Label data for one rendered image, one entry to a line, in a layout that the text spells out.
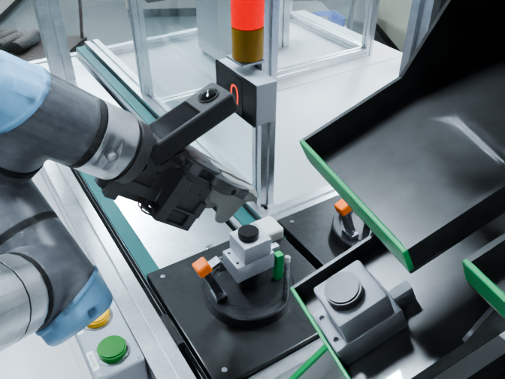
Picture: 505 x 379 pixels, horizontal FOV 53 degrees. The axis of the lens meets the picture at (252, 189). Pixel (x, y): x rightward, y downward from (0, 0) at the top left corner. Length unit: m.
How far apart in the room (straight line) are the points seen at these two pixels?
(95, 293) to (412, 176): 0.30
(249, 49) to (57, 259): 0.44
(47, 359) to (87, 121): 0.52
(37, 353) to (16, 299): 0.49
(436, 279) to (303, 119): 1.05
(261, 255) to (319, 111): 0.86
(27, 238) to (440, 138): 0.36
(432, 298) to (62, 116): 0.36
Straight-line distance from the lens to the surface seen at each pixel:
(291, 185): 1.20
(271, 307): 0.75
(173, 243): 0.97
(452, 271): 0.48
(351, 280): 0.41
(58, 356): 0.92
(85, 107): 0.49
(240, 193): 0.61
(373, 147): 0.38
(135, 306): 0.82
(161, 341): 0.77
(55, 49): 1.63
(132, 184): 0.56
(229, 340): 0.74
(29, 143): 0.49
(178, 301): 0.79
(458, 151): 0.37
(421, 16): 0.43
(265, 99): 0.79
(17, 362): 0.94
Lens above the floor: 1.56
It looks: 37 degrees down
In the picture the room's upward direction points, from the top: straight up
